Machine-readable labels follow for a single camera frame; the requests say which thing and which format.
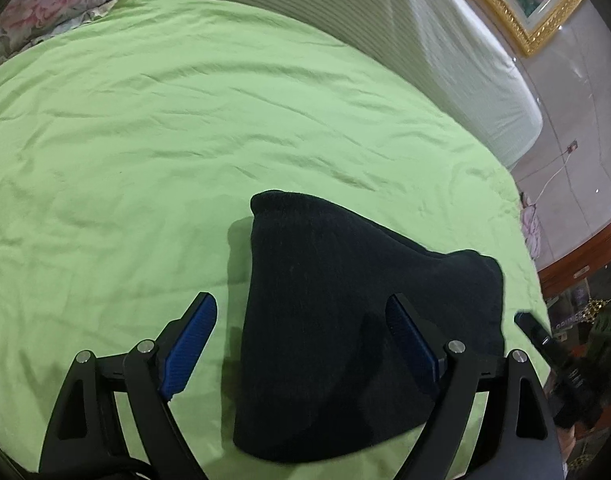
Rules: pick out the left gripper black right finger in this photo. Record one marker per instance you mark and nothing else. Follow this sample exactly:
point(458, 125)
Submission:
point(517, 438)

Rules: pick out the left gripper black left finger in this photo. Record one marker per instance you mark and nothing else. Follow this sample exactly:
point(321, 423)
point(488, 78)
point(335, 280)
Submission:
point(111, 419)

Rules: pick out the black fleece pants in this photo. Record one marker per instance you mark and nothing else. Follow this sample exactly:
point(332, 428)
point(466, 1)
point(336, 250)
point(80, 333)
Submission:
point(320, 376)

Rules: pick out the wooden glass cabinet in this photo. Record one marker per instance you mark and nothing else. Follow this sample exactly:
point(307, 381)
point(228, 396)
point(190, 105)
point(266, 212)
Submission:
point(577, 291)

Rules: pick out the pink floral blanket right side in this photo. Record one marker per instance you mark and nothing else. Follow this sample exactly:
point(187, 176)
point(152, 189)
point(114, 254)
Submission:
point(530, 226)

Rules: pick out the light green bed sheet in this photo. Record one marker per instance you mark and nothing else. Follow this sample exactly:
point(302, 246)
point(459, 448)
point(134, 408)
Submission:
point(130, 149)

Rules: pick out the white striped headboard cushion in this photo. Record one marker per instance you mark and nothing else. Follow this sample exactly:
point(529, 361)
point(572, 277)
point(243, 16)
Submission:
point(445, 50)

